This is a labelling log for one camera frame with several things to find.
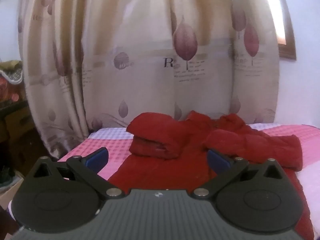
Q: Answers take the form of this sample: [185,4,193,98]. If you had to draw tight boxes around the pink checkered bed sheet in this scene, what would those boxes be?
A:
[7,122,320,240]

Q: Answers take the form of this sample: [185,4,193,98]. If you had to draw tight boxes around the wooden window frame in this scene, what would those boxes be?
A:
[278,0,297,61]

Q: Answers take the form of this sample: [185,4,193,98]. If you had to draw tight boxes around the beige leaf print curtain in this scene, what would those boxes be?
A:
[18,0,279,159]

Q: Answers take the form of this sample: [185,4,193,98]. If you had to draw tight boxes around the red puffer jacket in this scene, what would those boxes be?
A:
[107,110,315,240]

